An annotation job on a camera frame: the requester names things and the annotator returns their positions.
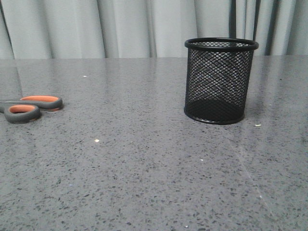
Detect light grey curtain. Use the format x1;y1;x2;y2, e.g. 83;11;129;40
0;0;308;59

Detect grey orange handled scissors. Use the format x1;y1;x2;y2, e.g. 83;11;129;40
0;95;63;123

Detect black mesh pen bucket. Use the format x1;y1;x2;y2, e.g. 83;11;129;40
184;38;259;125

